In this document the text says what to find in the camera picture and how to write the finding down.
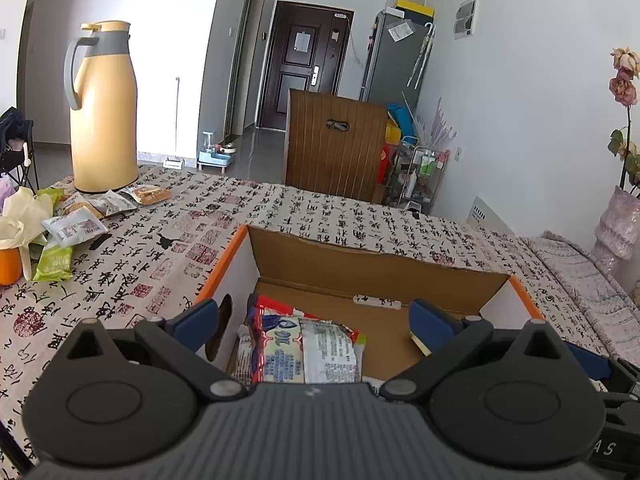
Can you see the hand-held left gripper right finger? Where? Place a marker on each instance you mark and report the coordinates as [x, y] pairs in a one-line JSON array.
[[432, 325]]

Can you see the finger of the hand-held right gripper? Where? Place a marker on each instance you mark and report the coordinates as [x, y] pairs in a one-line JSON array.
[[592, 362]]

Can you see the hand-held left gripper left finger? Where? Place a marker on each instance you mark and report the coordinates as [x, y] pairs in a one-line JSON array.
[[197, 322]]

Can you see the pale yellow snack packet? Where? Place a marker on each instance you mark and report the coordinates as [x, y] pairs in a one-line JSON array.
[[420, 346]]

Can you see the white printed snack packet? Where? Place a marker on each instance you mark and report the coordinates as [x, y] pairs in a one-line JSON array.
[[243, 355]]

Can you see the red cardboard box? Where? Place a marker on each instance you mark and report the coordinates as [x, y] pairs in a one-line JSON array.
[[380, 275]]

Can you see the large red white snack bag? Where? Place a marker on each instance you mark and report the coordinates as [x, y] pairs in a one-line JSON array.
[[300, 350]]

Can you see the grey patterned runner cloth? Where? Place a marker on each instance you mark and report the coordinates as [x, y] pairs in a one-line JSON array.
[[575, 280]]

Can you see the white vented box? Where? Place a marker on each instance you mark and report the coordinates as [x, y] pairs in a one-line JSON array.
[[490, 215]]

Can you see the orange cracker packet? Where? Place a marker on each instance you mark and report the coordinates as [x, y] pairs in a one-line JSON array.
[[147, 195]]

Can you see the pink ribbed vase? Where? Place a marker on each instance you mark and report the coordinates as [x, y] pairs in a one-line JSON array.
[[617, 225]]

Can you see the silver snack packet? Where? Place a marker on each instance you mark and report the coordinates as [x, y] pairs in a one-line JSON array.
[[115, 203]]

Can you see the metal storage rack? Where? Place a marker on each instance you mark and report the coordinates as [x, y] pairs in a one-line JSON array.
[[420, 180]]

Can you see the orange white snack packet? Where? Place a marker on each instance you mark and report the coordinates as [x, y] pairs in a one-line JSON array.
[[80, 206]]

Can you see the red gift box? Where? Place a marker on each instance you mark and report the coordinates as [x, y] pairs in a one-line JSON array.
[[390, 165]]

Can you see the pet water fountain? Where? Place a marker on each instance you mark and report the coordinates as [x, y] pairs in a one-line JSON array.
[[217, 157]]

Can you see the small green snack packet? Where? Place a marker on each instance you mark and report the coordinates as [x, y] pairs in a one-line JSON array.
[[50, 197]]

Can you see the wooden chair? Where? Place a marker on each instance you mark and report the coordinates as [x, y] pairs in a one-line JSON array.
[[330, 160]]

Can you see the orange fruit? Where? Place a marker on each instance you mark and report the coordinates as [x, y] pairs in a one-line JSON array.
[[10, 267]]

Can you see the pale purple dried grass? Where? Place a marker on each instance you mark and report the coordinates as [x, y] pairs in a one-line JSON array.
[[442, 125]]

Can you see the cream rubber glove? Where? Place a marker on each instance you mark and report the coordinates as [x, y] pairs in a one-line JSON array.
[[25, 215]]

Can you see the mop stick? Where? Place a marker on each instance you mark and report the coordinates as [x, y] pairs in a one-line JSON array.
[[177, 120]]

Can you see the yellow thermos jug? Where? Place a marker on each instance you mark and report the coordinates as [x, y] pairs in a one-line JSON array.
[[105, 125]]

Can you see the dark brown entrance door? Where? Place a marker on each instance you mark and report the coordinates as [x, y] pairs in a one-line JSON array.
[[280, 95]]

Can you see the grey refrigerator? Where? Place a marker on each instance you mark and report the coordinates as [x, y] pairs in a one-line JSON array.
[[395, 70]]

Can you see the grey side door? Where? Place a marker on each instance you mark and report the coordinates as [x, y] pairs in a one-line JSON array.
[[245, 60]]

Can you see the white umbrella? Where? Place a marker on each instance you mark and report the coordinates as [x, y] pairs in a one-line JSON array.
[[420, 57]]

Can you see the black folding chair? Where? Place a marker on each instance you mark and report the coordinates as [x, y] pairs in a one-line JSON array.
[[15, 125]]

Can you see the dried rose bouquet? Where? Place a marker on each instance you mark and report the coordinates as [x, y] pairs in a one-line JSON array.
[[625, 85]]

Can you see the yellow box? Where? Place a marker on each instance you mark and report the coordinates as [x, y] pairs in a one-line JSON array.
[[415, 7]]

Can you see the white wall panel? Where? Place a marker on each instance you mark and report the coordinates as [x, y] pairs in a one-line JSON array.
[[466, 17]]

